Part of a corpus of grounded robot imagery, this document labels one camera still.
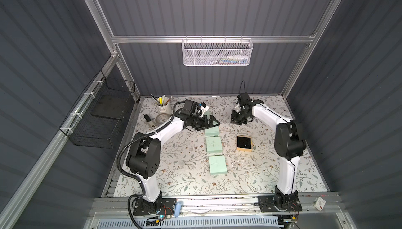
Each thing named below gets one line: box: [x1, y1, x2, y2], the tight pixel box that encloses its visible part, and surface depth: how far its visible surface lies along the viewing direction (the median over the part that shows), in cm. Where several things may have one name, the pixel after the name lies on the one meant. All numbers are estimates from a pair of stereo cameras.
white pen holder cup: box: [156, 96, 173, 116], surface depth 107 cm
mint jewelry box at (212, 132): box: [204, 126, 220, 137], surface depth 100 cm
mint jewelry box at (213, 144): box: [206, 135, 223, 154], surface depth 93 cm
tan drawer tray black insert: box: [236, 135, 252, 152], surface depth 94 cm
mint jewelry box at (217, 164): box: [208, 155, 228, 175], surface depth 86 cm
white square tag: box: [314, 196, 327, 212], surface depth 75 cm
